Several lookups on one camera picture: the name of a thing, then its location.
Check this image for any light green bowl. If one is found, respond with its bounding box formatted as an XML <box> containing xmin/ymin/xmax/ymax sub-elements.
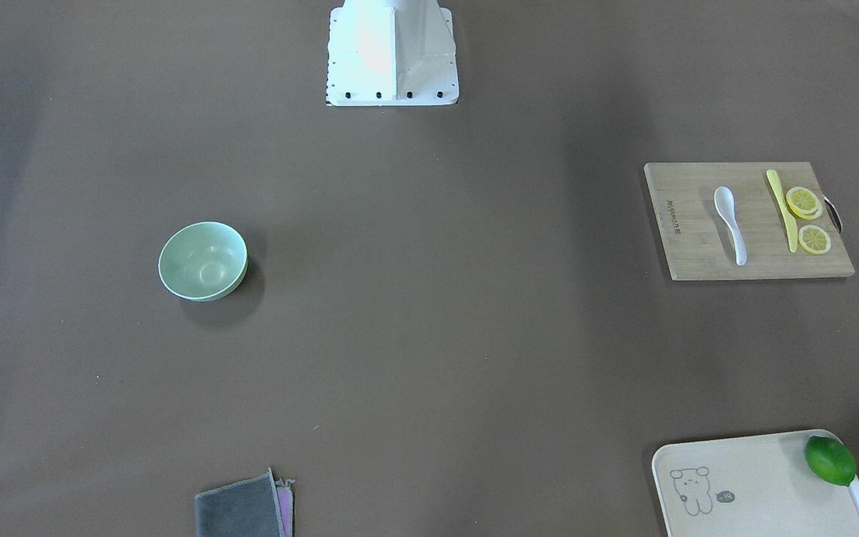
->
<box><xmin>157</xmin><ymin>222</ymin><xmax>248</xmax><ymax>302</ymax></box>

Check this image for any bamboo cutting board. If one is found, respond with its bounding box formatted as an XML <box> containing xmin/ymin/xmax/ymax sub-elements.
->
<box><xmin>644</xmin><ymin>162</ymin><xmax>855</xmax><ymax>281</ymax></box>

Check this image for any grey folded cloth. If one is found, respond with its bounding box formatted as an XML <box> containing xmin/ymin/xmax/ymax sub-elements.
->
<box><xmin>195</xmin><ymin>467</ymin><xmax>295</xmax><ymax>536</ymax></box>

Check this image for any yellow plastic knife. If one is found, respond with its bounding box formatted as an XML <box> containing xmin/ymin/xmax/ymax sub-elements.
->
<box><xmin>766</xmin><ymin>168</ymin><xmax>799</xmax><ymax>254</ymax></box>

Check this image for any upper lemon slice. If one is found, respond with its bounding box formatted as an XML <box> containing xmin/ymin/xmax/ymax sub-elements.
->
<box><xmin>784</xmin><ymin>186</ymin><xmax>824</xmax><ymax>220</ymax></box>

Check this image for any lemon slice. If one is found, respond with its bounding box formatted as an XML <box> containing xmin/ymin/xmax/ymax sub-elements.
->
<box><xmin>784</xmin><ymin>186</ymin><xmax>824</xmax><ymax>220</ymax></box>
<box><xmin>798</xmin><ymin>224</ymin><xmax>832</xmax><ymax>255</ymax></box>

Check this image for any lower lemon slice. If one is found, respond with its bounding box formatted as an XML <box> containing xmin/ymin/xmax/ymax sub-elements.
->
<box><xmin>798</xmin><ymin>224</ymin><xmax>832</xmax><ymax>255</ymax></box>

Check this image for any cream tray with bear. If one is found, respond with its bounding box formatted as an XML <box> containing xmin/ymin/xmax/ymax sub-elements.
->
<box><xmin>651</xmin><ymin>429</ymin><xmax>859</xmax><ymax>536</ymax></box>

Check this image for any green lime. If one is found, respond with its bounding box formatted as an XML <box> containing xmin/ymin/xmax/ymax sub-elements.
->
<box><xmin>804</xmin><ymin>436</ymin><xmax>857</xmax><ymax>487</ymax></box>

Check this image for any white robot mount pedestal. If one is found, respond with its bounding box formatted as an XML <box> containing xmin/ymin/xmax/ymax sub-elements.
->
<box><xmin>325</xmin><ymin>1</ymin><xmax>460</xmax><ymax>107</ymax></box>

